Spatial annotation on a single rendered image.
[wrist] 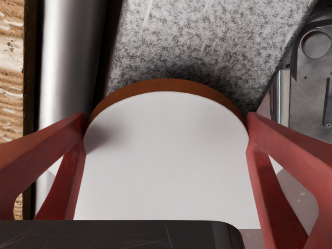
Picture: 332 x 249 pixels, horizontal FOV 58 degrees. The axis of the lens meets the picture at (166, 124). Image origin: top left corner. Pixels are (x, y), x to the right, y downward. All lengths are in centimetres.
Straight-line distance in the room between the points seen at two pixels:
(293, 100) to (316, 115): 11
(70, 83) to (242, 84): 9
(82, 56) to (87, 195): 7
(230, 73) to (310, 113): 93
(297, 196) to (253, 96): 160
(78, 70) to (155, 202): 8
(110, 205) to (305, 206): 170
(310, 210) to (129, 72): 175
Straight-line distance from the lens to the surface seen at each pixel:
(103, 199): 16
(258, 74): 16
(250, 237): 199
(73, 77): 16
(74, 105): 17
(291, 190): 171
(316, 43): 86
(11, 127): 17
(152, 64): 15
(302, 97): 103
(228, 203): 17
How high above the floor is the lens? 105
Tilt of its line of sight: 54 degrees down
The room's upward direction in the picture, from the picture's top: 178 degrees counter-clockwise
